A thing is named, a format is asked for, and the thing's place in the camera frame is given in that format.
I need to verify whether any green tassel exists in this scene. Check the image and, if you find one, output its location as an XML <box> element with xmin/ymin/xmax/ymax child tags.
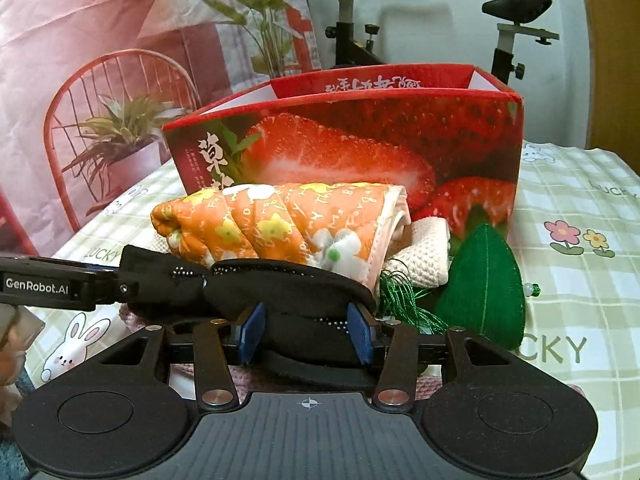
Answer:
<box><xmin>377</xmin><ymin>260</ymin><xmax>451</xmax><ymax>336</ymax></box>

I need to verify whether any orange floral quilted cloth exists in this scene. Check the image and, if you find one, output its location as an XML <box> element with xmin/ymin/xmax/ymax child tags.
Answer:
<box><xmin>150</xmin><ymin>182</ymin><xmax>413</xmax><ymax>268</ymax></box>

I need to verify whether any black beaded fabric hat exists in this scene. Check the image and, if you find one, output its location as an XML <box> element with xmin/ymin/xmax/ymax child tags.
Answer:
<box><xmin>120</xmin><ymin>244</ymin><xmax>431</xmax><ymax>378</ymax></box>

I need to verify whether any green felt leaf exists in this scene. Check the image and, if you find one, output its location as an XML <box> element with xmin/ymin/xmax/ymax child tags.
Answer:
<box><xmin>432</xmin><ymin>223</ymin><xmax>527</xmax><ymax>351</ymax></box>

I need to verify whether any pink printed backdrop curtain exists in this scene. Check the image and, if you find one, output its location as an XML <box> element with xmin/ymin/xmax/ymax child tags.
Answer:
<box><xmin>0</xmin><ymin>0</ymin><xmax>323</xmax><ymax>256</ymax></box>

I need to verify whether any red strawberry print box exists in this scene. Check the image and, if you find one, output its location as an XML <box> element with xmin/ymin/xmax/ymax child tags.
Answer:
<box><xmin>162</xmin><ymin>62</ymin><xmax>523</xmax><ymax>261</ymax></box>

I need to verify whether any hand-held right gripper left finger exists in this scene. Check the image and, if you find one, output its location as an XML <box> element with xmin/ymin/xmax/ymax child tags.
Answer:
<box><xmin>101</xmin><ymin>302</ymin><xmax>266</xmax><ymax>414</ymax></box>

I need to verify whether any wooden door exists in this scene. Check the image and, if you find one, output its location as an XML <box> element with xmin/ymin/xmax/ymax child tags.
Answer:
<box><xmin>580</xmin><ymin>0</ymin><xmax>640</xmax><ymax>153</ymax></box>

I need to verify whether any pink knitted cloth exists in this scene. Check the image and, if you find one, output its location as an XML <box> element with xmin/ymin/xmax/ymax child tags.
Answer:
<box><xmin>117</xmin><ymin>307</ymin><xmax>586</xmax><ymax>408</ymax></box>

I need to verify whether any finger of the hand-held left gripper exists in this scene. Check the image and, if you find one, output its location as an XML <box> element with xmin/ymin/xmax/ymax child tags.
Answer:
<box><xmin>111</xmin><ymin>272</ymin><xmax>142</xmax><ymax>307</ymax></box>

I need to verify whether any checked bunny print bedsheet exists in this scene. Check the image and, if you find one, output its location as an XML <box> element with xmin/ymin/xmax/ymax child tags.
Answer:
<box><xmin>0</xmin><ymin>140</ymin><xmax>640</xmax><ymax>480</ymax></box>

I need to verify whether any black exercise bike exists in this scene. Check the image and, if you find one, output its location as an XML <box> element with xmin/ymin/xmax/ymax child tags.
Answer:
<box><xmin>295</xmin><ymin>0</ymin><xmax>561</xmax><ymax>86</ymax></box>

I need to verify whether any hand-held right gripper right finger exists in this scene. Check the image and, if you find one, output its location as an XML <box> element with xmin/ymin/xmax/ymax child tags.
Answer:
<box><xmin>346</xmin><ymin>302</ymin><xmax>516</xmax><ymax>411</ymax></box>

